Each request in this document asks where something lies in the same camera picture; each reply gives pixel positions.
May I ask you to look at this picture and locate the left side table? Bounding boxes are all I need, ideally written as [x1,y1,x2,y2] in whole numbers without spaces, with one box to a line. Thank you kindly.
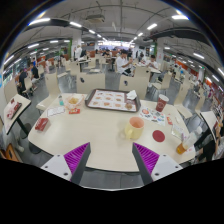
[3,94,31,137]

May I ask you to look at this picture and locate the small red sauce packet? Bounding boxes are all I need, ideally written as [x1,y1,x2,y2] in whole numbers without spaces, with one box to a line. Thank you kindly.
[69,108,80,114]

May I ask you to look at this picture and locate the white paper leaflet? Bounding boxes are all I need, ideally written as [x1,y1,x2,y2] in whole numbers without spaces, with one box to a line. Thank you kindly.
[47,106,65,117]

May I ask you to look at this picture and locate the small teal bottle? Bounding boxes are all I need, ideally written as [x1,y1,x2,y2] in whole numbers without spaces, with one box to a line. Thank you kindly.
[58,95,64,106]

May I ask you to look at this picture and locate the beige chair middle back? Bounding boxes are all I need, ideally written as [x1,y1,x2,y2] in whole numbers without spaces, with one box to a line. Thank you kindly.
[76,73,105,94]

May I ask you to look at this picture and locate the white crumpled napkin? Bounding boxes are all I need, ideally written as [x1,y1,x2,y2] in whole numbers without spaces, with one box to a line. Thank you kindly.
[127,90,137,100]

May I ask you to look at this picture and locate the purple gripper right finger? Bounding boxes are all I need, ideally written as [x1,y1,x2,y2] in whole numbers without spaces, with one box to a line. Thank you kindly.
[132,143,182,185]

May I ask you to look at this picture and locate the cream yellow mug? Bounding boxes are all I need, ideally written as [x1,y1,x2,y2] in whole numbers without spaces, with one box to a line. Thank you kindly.
[125,117,144,139]

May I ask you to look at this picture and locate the person in black shirt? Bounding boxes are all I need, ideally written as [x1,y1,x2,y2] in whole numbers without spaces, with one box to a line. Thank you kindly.
[17,69,28,98]

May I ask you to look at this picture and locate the red paper cup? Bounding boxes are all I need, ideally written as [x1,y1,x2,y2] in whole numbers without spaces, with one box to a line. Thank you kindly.
[156,94,169,112]

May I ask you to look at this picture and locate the beige chair left back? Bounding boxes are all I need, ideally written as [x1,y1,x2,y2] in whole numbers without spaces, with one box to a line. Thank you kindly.
[36,73,61,111]

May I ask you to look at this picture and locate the red packet on table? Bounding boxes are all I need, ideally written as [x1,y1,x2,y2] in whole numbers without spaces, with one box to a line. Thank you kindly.
[35,118,49,131]

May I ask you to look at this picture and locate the person in white shirt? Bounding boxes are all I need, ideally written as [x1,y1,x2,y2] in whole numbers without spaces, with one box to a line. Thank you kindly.
[116,50,133,76]

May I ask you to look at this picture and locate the dark red round coaster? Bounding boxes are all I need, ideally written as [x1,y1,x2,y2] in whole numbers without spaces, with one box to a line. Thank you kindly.
[152,130,165,142]

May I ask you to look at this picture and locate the beige chair right back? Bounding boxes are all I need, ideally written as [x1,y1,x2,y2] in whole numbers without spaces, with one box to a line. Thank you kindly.
[119,75,148,100]

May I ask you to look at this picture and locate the colourful paper placemat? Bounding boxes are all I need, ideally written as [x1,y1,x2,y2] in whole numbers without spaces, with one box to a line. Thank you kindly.
[139,107,166,126]

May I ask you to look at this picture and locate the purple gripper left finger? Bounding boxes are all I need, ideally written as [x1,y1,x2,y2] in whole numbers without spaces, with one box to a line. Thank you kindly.
[42,142,91,184]

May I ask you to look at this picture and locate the beige chair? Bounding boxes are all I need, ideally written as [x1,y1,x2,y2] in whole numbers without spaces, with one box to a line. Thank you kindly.
[36,73,61,111]
[119,75,148,100]
[76,73,105,94]

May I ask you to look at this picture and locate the brown food tray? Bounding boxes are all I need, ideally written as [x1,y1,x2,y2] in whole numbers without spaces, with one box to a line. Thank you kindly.
[85,89,141,113]

